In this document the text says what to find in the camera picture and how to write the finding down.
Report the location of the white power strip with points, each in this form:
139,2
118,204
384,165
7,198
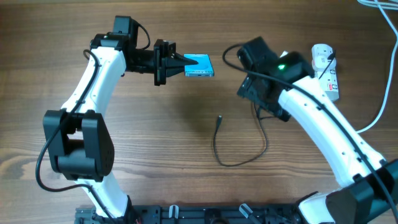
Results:
327,77

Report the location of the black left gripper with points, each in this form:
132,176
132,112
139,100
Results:
163,66

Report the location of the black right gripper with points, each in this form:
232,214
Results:
249,88

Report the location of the blue Galaxy S25 smartphone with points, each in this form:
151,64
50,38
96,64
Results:
203,68

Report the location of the white USB charger plug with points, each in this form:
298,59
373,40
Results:
322,62

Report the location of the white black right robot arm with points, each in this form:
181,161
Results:
287,87

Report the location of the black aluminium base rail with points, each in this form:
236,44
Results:
174,214

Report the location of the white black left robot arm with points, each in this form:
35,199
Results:
77,140

